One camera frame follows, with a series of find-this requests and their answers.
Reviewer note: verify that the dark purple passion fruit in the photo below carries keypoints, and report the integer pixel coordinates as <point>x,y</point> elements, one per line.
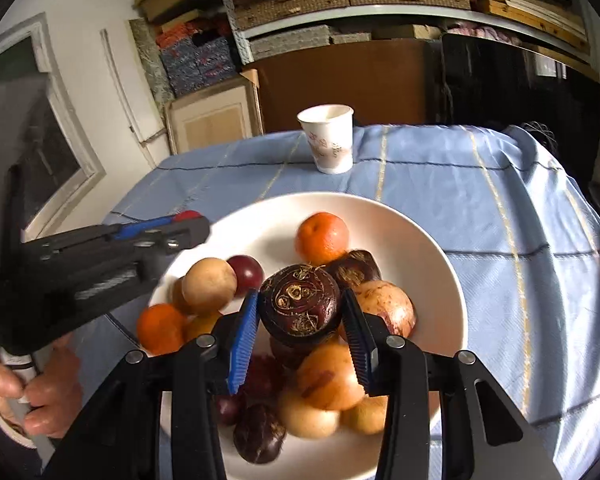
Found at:
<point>299,304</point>

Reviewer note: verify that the person left hand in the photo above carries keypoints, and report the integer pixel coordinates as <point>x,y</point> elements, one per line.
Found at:
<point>55,395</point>

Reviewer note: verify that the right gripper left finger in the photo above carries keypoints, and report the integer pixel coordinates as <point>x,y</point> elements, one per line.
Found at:
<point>242,339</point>

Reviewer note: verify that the blue checked tablecloth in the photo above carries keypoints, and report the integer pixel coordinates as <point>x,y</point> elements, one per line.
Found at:
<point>521,237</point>

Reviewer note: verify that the white paper cup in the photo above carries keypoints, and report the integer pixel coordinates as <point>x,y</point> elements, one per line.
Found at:
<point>329,131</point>

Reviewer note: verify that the tan longan fruit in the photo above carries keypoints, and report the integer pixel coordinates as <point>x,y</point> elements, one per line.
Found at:
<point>208,286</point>

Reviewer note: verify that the metal storage shelf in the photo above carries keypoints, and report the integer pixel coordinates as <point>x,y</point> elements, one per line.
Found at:
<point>498,15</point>

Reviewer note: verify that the framed wooden panel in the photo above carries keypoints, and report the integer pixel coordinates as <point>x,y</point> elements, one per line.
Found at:
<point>226,112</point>

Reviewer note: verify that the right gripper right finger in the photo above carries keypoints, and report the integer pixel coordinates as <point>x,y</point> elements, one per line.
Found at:
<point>361,342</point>

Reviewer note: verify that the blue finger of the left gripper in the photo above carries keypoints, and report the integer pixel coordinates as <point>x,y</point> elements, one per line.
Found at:
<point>131,230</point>
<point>180,234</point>

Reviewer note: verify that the orange mandarin pile top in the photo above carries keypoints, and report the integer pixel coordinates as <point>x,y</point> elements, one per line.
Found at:
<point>322,238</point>

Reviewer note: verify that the tan potato-like fruit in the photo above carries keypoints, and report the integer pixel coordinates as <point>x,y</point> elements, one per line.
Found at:
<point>391,303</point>

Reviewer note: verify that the brown wooden cabinet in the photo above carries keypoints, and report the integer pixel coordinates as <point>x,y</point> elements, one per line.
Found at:
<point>385,82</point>

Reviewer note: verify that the red cherry tomato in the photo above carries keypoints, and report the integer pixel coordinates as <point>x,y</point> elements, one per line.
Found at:
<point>249,273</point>

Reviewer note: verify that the orange mandarin pile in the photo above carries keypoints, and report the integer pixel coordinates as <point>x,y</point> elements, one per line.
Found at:
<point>160,329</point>
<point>322,238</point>

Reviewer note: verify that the white ceramic plate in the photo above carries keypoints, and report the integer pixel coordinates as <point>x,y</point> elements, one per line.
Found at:
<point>407,256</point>

